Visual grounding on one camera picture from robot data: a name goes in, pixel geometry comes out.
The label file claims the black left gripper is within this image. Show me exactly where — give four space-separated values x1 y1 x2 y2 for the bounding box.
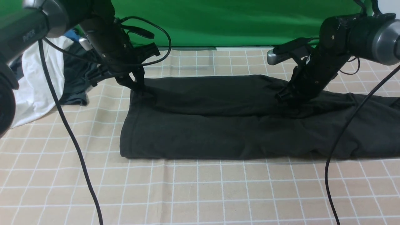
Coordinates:
80 17 160 92

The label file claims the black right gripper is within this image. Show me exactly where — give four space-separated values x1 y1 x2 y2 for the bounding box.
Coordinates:
275 47 349 102

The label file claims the dark gray long-sleeve shirt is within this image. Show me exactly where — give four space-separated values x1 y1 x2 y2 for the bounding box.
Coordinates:
120 74 400 160

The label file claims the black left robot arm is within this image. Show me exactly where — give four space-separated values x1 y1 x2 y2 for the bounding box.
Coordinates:
0 0 160 136

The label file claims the white crumpled shirt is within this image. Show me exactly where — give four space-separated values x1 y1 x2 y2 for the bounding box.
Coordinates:
11 42 65 128

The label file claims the dark teal crumpled garment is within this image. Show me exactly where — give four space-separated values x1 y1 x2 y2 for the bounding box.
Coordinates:
10 42 104 106

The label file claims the green backdrop cloth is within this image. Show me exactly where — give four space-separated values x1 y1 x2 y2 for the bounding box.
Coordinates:
0 0 375 48

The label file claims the blue crumpled garment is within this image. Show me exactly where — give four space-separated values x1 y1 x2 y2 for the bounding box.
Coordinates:
64 29 80 42

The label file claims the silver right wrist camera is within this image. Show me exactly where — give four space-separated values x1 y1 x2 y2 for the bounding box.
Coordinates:
267 37 316 66

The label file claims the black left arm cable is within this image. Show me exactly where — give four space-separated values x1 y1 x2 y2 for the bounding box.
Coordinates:
37 16 172 225

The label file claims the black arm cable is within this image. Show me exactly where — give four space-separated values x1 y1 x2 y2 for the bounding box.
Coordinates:
37 16 172 225
324 66 400 225

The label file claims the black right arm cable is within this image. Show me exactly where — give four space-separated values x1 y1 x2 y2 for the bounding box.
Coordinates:
324 66 400 225

